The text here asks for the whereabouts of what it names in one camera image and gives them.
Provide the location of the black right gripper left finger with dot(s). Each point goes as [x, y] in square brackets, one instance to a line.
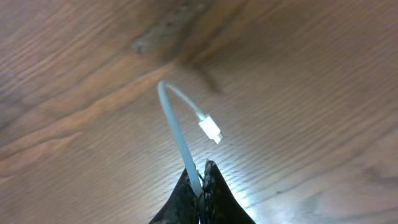
[181, 207]

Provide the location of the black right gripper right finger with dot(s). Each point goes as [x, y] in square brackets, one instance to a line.
[220, 205]

